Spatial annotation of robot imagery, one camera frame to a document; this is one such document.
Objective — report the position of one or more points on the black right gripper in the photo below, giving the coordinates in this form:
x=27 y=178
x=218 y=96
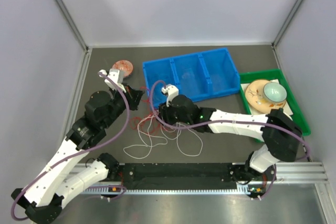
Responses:
x=165 y=113

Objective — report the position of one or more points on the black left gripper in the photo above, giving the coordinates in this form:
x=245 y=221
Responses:
x=134 y=96

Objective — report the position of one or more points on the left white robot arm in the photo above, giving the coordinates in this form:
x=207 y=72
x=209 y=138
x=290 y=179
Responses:
x=45 y=197

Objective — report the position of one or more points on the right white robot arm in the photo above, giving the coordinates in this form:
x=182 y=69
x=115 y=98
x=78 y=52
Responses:
x=279 y=134

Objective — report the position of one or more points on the blue three-compartment bin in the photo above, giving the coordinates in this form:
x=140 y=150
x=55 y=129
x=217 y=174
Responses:
x=199 y=76

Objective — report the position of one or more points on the red patterned small plate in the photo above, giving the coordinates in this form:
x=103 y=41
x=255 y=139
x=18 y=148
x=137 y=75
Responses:
x=125 y=66

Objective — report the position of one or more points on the green plastic tray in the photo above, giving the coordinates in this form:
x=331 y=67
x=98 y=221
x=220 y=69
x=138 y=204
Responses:
x=297 y=121

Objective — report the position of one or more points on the tan patterned plate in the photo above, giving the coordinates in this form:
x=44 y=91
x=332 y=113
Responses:
x=264 y=95

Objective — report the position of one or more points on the light green bowl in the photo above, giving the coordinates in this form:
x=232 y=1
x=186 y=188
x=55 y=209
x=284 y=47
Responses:
x=274 y=92

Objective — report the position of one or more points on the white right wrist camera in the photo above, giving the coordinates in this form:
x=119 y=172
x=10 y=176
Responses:
x=170 y=91

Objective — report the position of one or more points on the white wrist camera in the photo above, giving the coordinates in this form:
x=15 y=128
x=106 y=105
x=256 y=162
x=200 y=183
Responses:
x=170 y=91
x=113 y=78

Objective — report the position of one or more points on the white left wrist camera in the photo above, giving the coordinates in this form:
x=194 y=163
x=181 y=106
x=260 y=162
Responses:
x=113 y=78

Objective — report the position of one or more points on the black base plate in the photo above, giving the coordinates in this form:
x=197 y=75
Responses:
x=188 y=176

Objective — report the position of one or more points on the aluminium frame left post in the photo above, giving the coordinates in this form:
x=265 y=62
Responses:
x=73 y=27

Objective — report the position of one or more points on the aluminium frame post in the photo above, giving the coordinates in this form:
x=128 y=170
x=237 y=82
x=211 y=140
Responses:
x=73 y=27
x=287 y=23

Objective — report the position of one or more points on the aluminium frame right post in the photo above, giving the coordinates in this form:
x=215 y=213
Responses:
x=287 y=23

